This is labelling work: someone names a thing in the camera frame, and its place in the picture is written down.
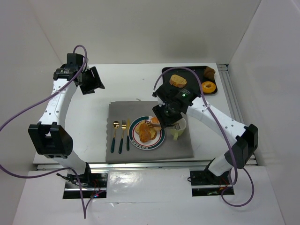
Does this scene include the small orange bread roll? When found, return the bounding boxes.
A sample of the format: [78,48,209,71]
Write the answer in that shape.
[150,117,162,131]

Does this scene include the gold fork green handle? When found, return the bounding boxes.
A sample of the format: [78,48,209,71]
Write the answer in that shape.
[118,120,127,154]

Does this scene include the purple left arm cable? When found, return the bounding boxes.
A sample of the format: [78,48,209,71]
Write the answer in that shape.
[0,45,106,219]

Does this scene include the white plate green red rim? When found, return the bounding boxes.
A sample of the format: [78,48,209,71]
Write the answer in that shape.
[129,116,166,150]

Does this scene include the light green mug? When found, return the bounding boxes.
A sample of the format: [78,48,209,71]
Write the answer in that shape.
[170,118,187,140]

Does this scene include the black rectangular tray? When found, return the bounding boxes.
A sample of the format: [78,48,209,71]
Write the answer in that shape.
[162,66,218,95]

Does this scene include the metal tongs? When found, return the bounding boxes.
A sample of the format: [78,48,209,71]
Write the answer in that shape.
[145,120,181,131]

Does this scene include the orange round bun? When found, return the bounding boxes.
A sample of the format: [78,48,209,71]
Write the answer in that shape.
[139,123,151,143]

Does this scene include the grey cloth placemat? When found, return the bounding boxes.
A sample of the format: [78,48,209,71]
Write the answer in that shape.
[105,101,194,163]

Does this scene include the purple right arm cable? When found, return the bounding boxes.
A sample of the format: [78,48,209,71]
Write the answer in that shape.
[153,67,255,207]

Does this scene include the flat bread slice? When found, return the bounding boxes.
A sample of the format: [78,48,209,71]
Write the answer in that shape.
[169,75,187,88]

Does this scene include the gold spoon green handle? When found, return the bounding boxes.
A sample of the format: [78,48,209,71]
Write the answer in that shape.
[110,121,120,153]

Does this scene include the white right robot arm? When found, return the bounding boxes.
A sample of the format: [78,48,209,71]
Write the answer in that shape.
[152,83,258,182]

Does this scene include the gold knife green handle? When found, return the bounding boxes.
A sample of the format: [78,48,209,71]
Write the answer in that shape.
[126,119,130,151]

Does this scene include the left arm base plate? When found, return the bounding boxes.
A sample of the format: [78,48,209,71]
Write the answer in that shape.
[63,172,108,199]

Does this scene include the orange donut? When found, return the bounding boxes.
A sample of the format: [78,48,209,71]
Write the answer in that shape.
[202,81,216,94]

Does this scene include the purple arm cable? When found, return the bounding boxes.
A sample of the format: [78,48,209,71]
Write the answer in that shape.
[153,67,255,207]
[0,45,106,219]

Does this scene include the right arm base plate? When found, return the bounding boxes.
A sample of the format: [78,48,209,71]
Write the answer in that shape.
[187,171,234,197]

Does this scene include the toast bread slice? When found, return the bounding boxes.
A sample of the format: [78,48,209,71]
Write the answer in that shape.
[135,120,157,140]

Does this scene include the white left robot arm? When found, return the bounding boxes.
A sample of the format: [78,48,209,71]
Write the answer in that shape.
[28,53,105,183]

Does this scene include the aluminium rail frame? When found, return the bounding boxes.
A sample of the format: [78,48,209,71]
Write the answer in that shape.
[35,64,258,171]

